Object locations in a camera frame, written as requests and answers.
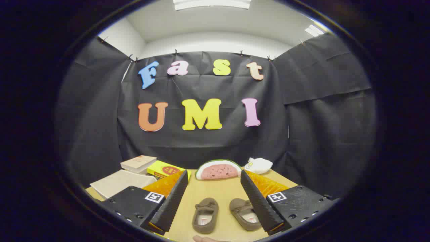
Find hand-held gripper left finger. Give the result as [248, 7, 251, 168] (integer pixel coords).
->
[100, 170, 189, 236]

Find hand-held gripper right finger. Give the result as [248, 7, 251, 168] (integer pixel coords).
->
[240, 170, 340, 236]

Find brown fuzzy shoe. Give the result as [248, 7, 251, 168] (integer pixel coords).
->
[229, 198, 263, 232]
[192, 197, 219, 235]

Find yellow book with red circle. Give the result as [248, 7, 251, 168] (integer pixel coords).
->
[147, 160, 191, 181]

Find white plush toy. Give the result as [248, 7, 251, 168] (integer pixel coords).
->
[244, 157, 273, 175]

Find beige book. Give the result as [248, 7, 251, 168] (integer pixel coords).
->
[120, 155, 157, 174]

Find watermelon slice plush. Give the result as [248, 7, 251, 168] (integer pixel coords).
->
[195, 159, 242, 180]

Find black backdrop cloth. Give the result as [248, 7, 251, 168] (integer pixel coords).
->
[55, 32, 377, 199]

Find small ceiling light panel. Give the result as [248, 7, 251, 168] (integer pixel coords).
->
[304, 24, 325, 37]

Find long ceiling light panel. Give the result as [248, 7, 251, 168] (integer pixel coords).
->
[173, 0, 252, 11]

